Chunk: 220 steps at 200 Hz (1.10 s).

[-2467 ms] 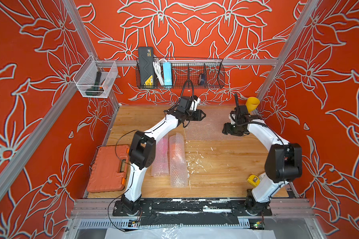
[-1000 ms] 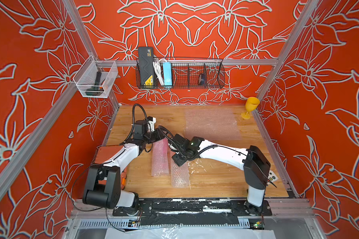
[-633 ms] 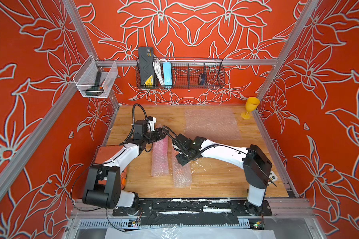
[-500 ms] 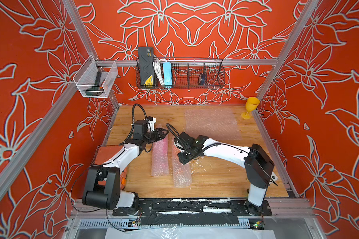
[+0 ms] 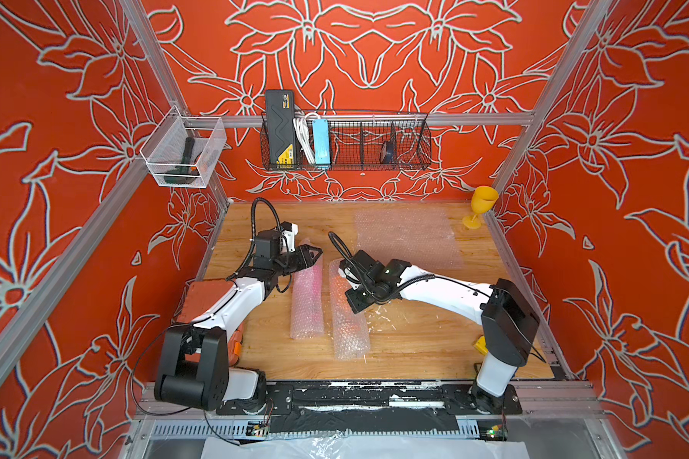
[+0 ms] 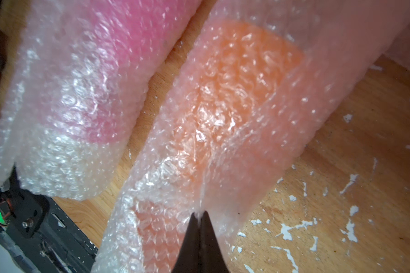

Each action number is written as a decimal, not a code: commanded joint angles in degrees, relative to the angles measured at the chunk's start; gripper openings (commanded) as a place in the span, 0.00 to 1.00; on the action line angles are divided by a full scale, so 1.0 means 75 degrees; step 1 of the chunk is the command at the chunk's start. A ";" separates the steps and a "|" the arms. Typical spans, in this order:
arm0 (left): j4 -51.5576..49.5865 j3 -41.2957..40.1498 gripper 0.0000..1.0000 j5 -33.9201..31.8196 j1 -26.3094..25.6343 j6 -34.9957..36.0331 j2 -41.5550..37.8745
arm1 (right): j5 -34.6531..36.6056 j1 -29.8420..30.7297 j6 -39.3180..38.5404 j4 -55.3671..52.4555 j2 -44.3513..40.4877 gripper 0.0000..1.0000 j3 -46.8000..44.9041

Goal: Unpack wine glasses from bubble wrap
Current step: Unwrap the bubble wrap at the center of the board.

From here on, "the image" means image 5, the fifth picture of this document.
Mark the bubble orange glass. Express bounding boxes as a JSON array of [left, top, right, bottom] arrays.
[[328, 258, 371, 361]]

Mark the clear bubble wrap sheet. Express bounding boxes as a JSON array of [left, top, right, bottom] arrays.
[[354, 206, 464, 272]]

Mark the yellow plastic wine glass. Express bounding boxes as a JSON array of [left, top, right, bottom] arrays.
[[462, 186, 500, 230]]

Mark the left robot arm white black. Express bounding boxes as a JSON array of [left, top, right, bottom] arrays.
[[154, 222, 323, 411]]

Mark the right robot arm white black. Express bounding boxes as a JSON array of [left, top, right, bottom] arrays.
[[339, 251, 539, 402]]

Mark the bubble wrapped pink glass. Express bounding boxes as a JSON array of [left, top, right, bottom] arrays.
[[290, 258, 325, 340]]

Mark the orange plastic tool case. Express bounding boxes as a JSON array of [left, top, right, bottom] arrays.
[[174, 278, 248, 368]]

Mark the yellow tape measure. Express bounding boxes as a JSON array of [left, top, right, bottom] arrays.
[[474, 336, 488, 356]]

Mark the light blue power bank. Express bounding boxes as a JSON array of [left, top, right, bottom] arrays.
[[312, 119, 331, 169]]

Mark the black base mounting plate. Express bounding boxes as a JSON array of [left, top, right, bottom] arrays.
[[216, 380, 522, 438]]

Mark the black yellow device box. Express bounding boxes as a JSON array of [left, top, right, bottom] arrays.
[[265, 90, 298, 169]]

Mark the white plastic sheet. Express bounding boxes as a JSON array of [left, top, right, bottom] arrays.
[[201, 436, 529, 459]]

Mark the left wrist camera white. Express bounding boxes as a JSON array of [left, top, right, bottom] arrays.
[[281, 221, 299, 252]]

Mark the dark green handled tool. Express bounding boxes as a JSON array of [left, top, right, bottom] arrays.
[[164, 137, 198, 185]]

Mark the black wire wall basket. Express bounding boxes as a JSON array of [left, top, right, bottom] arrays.
[[260, 110, 433, 172]]

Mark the white coiled cable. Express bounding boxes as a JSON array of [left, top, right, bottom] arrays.
[[293, 112, 318, 166]]

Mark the clear acrylic wall bin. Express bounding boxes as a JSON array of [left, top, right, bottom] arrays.
[[140, 106, 227, 189]]

